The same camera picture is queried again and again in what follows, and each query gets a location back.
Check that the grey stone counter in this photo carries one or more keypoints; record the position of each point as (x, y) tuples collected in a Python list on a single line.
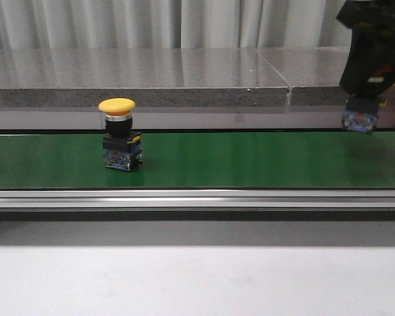
[(223, 88)]

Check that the green conveyor belt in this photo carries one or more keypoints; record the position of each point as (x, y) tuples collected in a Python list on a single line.
[(204, 160)]

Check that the aluminium conveyor frame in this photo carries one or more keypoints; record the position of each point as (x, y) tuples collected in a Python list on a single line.
[(197, 204)]

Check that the grey curtain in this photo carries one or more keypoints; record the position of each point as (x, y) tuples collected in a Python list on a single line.
[(170, 24)]

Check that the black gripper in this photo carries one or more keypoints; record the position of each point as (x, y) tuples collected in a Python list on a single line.
[(370, 68)]

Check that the red mushroom push button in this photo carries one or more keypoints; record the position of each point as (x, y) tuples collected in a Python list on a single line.
[(361, 114)]

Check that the yellow mushroom push button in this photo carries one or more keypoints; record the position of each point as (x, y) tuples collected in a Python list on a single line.
[(121, 145)]

